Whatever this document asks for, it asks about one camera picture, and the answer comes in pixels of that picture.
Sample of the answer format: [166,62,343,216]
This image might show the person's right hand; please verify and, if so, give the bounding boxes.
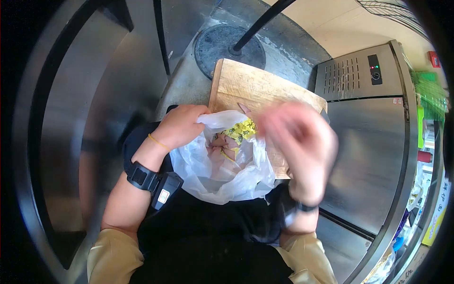
[256,102,339,207]

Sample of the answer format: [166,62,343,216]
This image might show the person's left hand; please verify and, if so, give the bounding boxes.
[152,104,212,151]

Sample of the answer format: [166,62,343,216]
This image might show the translucent white plastic bag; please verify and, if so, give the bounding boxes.
[170,110,276,206]

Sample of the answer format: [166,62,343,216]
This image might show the pink meat pieces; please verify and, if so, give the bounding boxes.
[209,134,242,169]

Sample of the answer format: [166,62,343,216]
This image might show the black wrist band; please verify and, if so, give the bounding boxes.
[126,160,184,211]
[284,201,319,228]

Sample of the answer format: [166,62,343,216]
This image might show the yellow patterned wrapper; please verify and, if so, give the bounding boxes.
[220,118,257,154]

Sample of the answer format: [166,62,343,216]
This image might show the stainless steel refrigerator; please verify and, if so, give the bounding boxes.
[314,40,420,284]

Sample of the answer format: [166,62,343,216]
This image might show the wooden cutting board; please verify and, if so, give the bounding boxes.
[208,58,328,180]

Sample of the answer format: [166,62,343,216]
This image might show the stainless steel cabinet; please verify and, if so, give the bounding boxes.
[14,0,171,284]

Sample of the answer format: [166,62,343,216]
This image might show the black round table base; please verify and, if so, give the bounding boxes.
[194,0,297,81]

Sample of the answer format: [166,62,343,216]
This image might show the cluttered storage shelf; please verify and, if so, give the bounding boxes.
[365,67,453,284]

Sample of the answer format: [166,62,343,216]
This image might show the person's body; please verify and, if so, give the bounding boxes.
[87,185,337,284]

